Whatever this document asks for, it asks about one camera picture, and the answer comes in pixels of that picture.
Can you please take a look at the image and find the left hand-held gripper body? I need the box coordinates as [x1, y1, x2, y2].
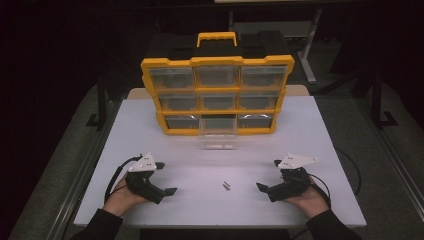
[124, 152, 166, 205]

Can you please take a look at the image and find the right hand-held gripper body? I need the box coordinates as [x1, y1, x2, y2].
[266, 153, 320, 203]

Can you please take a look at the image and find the clear plastic screw drawer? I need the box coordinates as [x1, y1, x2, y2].
[198, 114, 239, 151]

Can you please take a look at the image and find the yellow black organizer cabinet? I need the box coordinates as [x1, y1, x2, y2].
[140, 31, 296, 137]

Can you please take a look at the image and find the person's right hand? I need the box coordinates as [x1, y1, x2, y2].
[283, 175, 331, 220]

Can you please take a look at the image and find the person's left hand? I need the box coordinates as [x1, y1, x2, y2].
[103, 175, 150, 218]

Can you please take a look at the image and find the black metal stand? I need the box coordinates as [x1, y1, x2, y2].
[370, 71, 400, 130]
[85, 74, 111, 131]

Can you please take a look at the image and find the set of clear closed bins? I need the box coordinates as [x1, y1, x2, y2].
[148, 64, 289, 131]

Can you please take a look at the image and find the left hand-held gripper cable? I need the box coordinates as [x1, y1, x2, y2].
[103, 155, 145, 205]

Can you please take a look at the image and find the hand-held gripper cable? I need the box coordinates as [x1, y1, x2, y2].
[308, 172, 333, 210]
[103, 155, 145, 205]

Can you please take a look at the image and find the right hand-held gripper cable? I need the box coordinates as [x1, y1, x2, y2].
[308, 172, 333, 210]

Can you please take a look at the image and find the thin black cable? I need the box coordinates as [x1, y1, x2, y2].
[334, 146, 363, 197]

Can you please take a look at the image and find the aluminium rail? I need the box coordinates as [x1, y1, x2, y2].
[359, 99, 424, 214]
[44, 99, 123, 240]

